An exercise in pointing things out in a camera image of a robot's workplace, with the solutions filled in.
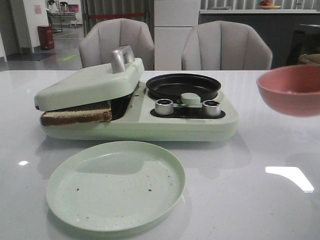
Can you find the grey upholstered left chair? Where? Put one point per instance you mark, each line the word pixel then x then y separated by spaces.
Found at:
pixel 106 36

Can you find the mint green hinged lid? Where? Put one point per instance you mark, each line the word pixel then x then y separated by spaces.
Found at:
pixel 93 84

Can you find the black round frying pan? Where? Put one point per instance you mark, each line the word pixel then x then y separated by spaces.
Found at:
pixel 172 85

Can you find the silver right control knob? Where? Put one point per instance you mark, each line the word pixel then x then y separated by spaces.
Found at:
pixel 211 108

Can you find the white refrigerator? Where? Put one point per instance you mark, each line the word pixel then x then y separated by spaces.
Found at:
pixel 173 20

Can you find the pink plastic bowl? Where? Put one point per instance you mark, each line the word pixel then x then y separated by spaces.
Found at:
pixel 292 90

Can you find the mint green round plate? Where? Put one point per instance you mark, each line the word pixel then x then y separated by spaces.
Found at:
pixel 117 187

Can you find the silver left control knob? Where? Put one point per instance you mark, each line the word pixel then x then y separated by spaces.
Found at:
pixel 164 107

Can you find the dark grey kitchen counter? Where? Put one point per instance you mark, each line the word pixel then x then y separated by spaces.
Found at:
pixel 275 26

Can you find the grey upholstered chair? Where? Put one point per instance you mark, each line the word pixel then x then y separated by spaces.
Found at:
pixel 225 45
pixel 106 36

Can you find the mint green breakfast maker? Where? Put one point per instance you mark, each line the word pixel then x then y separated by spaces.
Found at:
pixel 138 124

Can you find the white bread slice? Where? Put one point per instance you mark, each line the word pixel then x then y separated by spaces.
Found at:
pixel 59 118
pixel 87 107

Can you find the dark washing machine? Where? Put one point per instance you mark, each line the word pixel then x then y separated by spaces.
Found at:
pixel 305 40

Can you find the fruit bowl on counter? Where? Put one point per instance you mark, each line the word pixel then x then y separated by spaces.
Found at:
pixel 267 5

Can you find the grey upholstered right chair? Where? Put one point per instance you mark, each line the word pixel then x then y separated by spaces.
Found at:
pixel 225 45

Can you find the silver control knob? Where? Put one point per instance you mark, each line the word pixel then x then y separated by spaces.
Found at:
pixel 211 108
pixel 164 107

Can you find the red trash bin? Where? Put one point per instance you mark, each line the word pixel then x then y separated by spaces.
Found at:
pixel 45 35

